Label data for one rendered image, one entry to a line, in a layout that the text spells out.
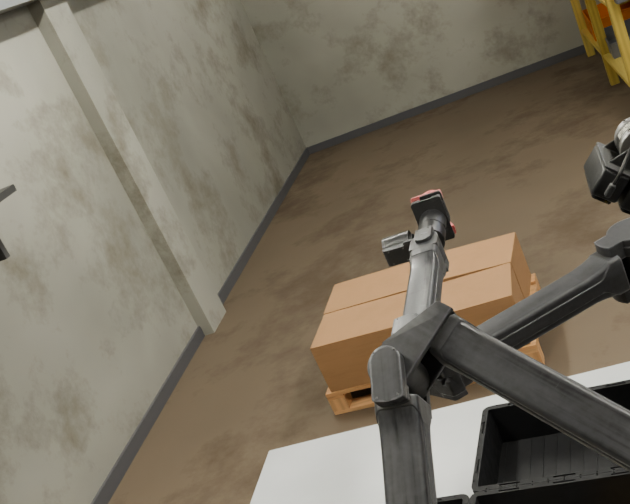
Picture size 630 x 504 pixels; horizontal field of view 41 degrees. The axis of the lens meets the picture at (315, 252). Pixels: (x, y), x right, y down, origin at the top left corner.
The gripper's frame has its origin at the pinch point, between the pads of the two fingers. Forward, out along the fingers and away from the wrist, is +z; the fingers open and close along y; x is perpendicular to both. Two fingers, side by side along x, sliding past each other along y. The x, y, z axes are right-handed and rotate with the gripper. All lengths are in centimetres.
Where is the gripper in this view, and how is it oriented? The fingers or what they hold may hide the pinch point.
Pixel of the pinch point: (434, 205)
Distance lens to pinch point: 189.9
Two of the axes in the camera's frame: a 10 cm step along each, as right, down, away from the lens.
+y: 3.9, 8.6, 3.4
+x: 9.1, -2.9, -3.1
